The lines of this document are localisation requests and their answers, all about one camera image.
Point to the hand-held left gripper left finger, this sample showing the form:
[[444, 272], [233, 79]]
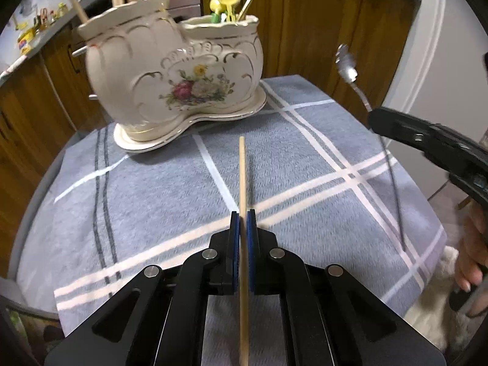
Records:
[[223, 259]]

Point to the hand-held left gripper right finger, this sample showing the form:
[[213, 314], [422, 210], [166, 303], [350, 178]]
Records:
[[263, 263]]

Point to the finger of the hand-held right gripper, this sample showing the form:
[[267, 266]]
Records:
[[419, 137]]

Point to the silver flower-shaped spoon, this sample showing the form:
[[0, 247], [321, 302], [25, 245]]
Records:
[[346, 63]]

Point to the floral ceramic boot utensil holder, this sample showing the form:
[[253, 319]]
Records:
[[125, 68]]

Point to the person's right hand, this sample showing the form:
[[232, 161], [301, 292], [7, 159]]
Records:
[[472, 251]]

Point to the white fluffy rug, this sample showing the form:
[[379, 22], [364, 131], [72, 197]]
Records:
[[434, 305]]

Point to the grey checked cloth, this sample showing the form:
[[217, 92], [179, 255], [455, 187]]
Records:
[[152, 198]]

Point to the white door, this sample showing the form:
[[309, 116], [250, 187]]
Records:
[[438, 45]]

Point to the wooden cabinet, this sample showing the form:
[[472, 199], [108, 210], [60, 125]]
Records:
[[30, 122], [324, 26]]

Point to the yellow packet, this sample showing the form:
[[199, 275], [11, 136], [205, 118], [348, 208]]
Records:
[[26, 42]]

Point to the group of small bottles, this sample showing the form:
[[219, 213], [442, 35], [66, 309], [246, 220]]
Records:
[[49, 15]]

